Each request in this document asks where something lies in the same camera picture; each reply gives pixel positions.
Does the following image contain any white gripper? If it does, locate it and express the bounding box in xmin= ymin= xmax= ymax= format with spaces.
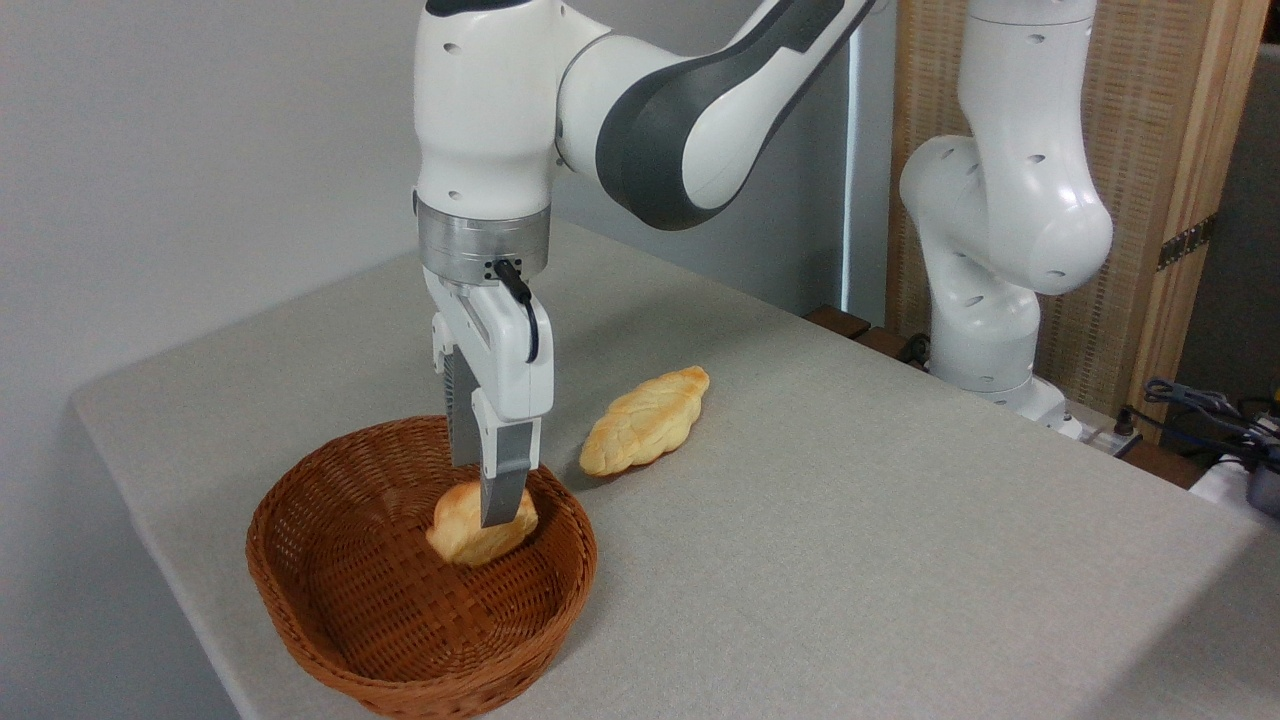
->
xmin=422 ymin=265 xmax=554 ymax=529

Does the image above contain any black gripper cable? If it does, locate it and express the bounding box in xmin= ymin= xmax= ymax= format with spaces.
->
xmin=493 ymin=258 xmax=541 ymax=364

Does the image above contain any rattan wooden folding screen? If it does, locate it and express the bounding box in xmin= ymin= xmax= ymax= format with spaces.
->
xmin=885 ymin=0 xmax=1271 ymax=441

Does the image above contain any bundle of dark cables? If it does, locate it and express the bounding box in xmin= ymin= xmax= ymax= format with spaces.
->
xmin=1145 ymin=377 xmax=1280 ymax=471

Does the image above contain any round orange bread roll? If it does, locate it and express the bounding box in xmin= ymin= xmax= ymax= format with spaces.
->
xmin=426 ymin=480 xmax=539 ymax=568

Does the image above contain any metal screen hinge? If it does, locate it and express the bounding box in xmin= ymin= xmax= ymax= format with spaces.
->
xmin=1157 ymin=213 xmax=1218 ymax=271

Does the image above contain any brown wooden board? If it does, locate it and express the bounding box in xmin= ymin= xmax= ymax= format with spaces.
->
xmin=805 ymin=306 xmax=933 ymax=373

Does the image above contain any dark grey box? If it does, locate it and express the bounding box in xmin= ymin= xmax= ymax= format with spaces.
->
xmin=1246 ymin=458 xmax=1280 ymax=520

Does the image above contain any brown wicker basket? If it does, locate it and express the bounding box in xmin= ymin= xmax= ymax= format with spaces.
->
xmin=246 ymin=415 xmax=598 ymax=720

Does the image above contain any long pale braided bread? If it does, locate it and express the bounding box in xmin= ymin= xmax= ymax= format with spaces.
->
xmin=579 ymin=365 xmax=711 ymax=477

